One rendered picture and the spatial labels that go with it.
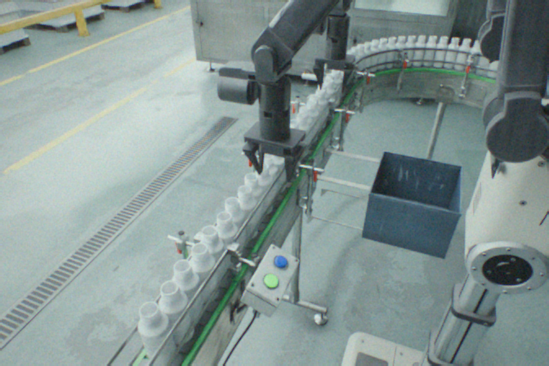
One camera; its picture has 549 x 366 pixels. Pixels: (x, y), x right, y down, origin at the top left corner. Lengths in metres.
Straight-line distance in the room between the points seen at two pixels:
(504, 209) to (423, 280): 1.65
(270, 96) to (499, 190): 0.48
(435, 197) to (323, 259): 0.94
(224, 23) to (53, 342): 3.64
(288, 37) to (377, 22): 3.65
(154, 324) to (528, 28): 0.77
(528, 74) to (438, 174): 1.15
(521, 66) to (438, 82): 1.95
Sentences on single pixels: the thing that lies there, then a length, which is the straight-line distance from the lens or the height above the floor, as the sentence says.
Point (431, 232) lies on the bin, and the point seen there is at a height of 0.84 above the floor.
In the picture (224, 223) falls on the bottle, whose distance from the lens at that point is 0.98.
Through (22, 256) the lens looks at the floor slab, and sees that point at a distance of 2.94.
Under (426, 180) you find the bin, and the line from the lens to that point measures 1.75.
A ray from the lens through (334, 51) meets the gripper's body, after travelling 1.10.
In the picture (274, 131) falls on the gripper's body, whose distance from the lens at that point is 0.71.
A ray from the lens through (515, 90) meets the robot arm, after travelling 0.62.
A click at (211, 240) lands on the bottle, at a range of 0.95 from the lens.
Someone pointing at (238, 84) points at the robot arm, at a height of 1.55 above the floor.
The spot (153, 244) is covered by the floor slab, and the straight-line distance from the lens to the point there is 2.67.
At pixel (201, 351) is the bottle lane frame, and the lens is 0.99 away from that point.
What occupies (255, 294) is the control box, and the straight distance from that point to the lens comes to 0.90.
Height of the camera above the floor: 1.81
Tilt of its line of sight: 36 degrees down
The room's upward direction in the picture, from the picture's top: straight up
